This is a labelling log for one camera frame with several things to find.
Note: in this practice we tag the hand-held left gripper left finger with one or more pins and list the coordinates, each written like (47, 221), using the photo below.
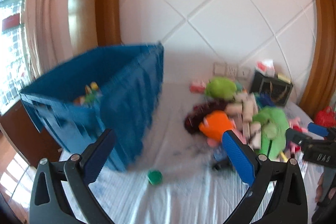
(97, 158)

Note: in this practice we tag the small green round jar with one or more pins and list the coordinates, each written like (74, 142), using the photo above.
(155, 177)

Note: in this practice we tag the white padded headboard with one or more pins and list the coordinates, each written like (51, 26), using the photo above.
(223, 3)

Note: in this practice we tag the pale pink curtain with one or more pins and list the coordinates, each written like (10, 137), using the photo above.
(47, 16)

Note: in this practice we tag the black tissue box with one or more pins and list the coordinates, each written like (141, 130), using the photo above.
(271, 90)

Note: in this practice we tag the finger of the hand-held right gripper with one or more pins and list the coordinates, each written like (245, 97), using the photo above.
(317, 129)
(296, 136)

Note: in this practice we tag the blue plastic storage container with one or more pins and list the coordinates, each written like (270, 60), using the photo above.
(131, 87)

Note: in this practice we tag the bright green plush toy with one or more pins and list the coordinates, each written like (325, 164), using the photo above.
(273, 121)

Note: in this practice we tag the lime green round plush toy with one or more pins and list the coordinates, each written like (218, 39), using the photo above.
(220, 88)

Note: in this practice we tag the person's right hand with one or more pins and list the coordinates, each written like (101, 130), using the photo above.
(319, 188)

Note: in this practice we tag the yellow small box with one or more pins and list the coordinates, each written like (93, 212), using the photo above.
(284, 78)

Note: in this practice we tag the orange plush toy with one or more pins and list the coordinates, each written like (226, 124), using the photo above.
(215, 125)

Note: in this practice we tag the pink and white packet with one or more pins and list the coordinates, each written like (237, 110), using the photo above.
(197, 86)

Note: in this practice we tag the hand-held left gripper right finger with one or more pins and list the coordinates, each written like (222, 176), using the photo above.
(237, 155)

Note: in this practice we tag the dark red tinsel garland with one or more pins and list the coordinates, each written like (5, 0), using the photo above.
(194, 116)

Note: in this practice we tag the window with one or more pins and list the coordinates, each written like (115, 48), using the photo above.
(13, 43)

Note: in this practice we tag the red and white tissue box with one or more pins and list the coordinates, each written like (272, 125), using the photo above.
(265, 67)

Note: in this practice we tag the red plastic bag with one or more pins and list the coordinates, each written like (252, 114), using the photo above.
(325, 116)

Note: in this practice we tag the wooden cabinet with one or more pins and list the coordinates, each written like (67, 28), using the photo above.
(23, 134)

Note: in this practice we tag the white bed sheet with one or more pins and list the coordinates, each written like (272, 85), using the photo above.
(183, 200)

